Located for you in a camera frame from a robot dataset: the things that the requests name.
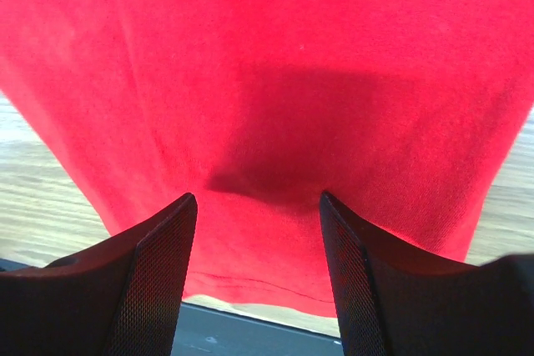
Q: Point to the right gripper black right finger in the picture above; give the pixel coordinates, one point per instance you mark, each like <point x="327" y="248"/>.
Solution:
<point x="392" y="298"/>

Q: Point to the bright red t-shirt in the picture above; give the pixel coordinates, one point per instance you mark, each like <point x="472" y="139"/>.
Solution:
<point x="403" y="109"/>

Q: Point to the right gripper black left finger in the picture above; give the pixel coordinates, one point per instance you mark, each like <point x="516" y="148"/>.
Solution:
<point x="119" y="297"/>

